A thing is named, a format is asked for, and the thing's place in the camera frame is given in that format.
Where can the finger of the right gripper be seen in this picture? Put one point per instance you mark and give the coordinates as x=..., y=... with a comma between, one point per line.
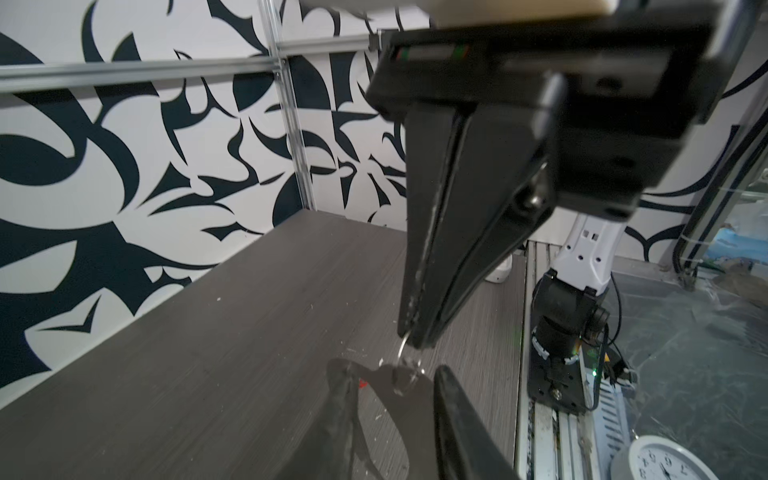
x=431, y=138

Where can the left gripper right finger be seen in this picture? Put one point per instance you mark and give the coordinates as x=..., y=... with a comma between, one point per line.
x=464, y=448

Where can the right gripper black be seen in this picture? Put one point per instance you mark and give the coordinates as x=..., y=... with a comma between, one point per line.
x=582, y=113

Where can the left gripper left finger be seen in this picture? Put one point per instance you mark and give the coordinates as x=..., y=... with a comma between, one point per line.
x=327, y=449

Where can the silver metal plate key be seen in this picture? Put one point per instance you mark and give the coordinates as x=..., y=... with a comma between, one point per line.
x=407, y=395

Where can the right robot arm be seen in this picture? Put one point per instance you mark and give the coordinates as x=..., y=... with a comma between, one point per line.
x=567, y=305

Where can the white analog clock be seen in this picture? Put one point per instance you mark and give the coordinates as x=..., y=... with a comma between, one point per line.
x=651, y=457

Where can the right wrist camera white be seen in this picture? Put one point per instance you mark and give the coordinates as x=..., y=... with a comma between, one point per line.
x=461, y=13

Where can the white slotted cable duct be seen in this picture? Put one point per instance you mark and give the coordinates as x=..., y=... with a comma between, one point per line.
x=611, y=421

